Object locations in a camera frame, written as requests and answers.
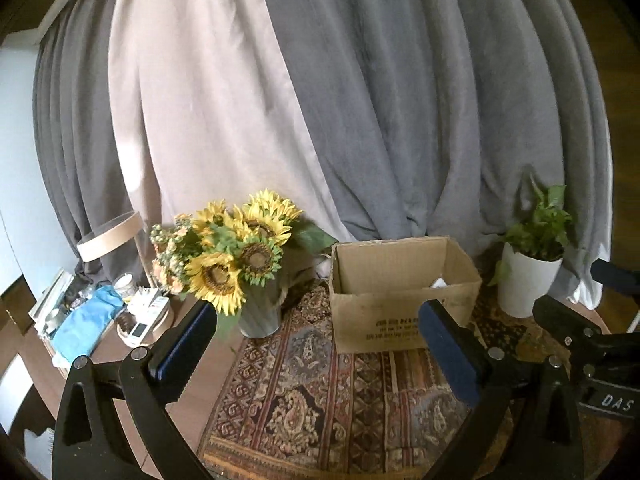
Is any blue cloth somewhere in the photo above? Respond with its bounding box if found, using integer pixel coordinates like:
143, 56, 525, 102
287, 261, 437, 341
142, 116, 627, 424
51, 285, 124, 364

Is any grey ribbed vase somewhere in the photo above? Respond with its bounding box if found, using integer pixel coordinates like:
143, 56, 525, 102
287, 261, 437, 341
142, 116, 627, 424
238, 280, 281, 339

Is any yellow sunflower bouquet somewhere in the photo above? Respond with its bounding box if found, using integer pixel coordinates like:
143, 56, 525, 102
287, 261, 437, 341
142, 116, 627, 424
150, 188, 336, 316

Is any green potted plant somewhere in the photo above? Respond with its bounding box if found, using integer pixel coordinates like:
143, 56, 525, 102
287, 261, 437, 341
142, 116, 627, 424
499, 174, 573, 262

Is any white round plush toy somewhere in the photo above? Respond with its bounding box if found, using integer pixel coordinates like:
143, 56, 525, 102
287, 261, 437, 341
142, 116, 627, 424
431, 278, 448, 288

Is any white plant pot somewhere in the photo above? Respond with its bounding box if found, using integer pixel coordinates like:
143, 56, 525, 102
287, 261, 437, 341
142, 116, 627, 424
497, 243, 562, 318

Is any patterned brown rug cloth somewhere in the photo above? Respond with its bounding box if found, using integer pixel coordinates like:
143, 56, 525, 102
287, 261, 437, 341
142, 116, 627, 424
196, 278, 576, 480

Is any brown cardboard box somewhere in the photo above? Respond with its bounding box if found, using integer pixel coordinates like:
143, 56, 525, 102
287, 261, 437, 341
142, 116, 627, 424
329, 236, 482, 354

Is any white electronic device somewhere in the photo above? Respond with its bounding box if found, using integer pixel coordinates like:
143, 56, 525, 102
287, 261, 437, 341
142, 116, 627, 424
116, 288, 175, 349

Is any white sheer curtain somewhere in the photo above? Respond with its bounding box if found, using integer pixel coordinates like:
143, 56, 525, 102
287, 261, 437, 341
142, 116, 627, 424
108, 0, 350, 242

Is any grey curtain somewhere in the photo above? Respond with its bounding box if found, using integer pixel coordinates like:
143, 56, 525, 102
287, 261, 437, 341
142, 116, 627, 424
34, 0, 613, 308

